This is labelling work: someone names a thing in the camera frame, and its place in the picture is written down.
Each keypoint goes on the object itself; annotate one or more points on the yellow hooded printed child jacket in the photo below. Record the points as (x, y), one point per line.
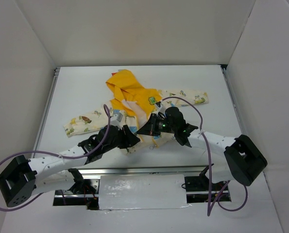
(134, 102)

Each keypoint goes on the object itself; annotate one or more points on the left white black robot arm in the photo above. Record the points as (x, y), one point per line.
(23, 177)

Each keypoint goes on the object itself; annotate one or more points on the white foil covered panel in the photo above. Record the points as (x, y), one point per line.
(142, 192)

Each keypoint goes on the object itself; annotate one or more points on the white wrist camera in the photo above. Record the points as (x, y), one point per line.
(159, 108)
(116, 119)

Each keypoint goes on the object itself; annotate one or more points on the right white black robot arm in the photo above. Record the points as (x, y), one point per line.
(244, 160)

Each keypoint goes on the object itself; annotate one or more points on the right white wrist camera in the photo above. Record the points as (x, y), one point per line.
(159, 108)

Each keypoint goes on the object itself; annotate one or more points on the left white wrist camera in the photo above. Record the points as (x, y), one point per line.
(116, 119)

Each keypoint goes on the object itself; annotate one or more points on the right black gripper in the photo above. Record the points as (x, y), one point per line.
(149, 125)

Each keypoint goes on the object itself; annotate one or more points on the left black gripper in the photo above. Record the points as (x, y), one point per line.
(126, 137)

